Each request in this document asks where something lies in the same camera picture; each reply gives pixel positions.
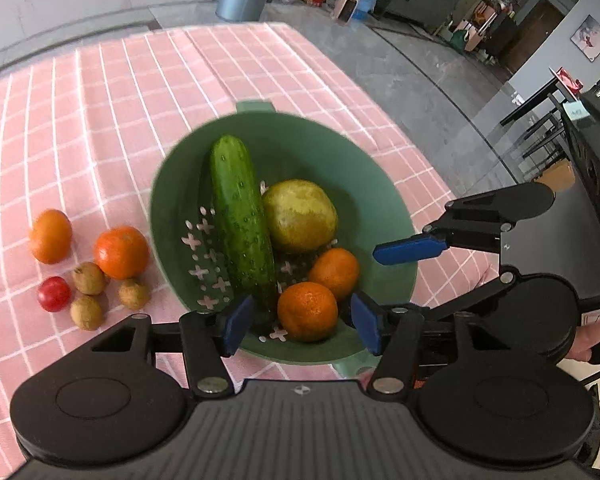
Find brown longan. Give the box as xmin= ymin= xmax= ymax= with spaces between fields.
xmin=118 ymin=279 xmax=150 ymax=311
xmin=70 ymin=295 xmax=104 ymax=331
xmin=72 ymin=261 xmax=106 ymax=296

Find small red fruit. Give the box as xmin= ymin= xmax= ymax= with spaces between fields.
xmin=37 ymin=276 xmax=72 ymax=313

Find brown door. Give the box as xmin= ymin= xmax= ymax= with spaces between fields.
xmin=500 ymin=0 xmax=573 ymax=76

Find black table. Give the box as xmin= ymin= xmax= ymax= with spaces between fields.
xmin=500 ymin=66 xmax=586 ymax=171

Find person's right hand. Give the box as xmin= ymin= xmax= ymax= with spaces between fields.
xmin=567 ymin=317 xmax=600 ymax=363

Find black counter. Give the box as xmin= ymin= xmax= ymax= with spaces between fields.
xmin=560 ymin=92 xmax=600 ymax=306

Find pink stool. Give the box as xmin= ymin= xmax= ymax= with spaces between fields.
xmin=334 ymin=0 xmax=361 ymax=23

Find yellow-green pear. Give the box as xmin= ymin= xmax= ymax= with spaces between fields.
xmin=262 ymin=179 xmax=339 ymax=255

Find green colander bowl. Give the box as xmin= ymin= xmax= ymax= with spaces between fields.
xmin=148 ymin=101 xmax=418 ymax=378

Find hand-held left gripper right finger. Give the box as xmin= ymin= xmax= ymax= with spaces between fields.
xmin=351 ymin=291 xmax=486 ymax=402

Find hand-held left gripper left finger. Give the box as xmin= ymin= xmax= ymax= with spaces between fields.
xmin=87 ymin=294 xmax=257 ymax=400

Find pink checkered tablecloth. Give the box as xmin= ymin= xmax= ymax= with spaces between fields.
xmin=0 ymin=22 xmax=501 ymax=480

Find orange mandarin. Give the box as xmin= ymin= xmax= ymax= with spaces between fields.
xmin=28 ymin=208 xmax=73 ymax=265
xmin=277 ymin=281 xmax=339 ymax=343
xmin=94 ymin=226 xmax=150 ymax=281
xmin=307 ymin=248 xmax=361 ymax=303

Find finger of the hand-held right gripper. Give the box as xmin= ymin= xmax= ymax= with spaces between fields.
xmin=372 ymin=181 xmax=556 ymax=267
xmin=415 ymin=266 xmax=523 ymax=323

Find cardboard box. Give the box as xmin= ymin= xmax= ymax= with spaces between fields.
xmin=535 ymin=160 xmax=576 ymax=193

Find framed wall picture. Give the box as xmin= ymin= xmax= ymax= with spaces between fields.
xmin=570 ymin=14 xmax=600 ymax=63

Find green cucumber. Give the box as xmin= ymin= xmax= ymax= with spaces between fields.
xmin=210 ymin=134 xmax=279 ymax=326

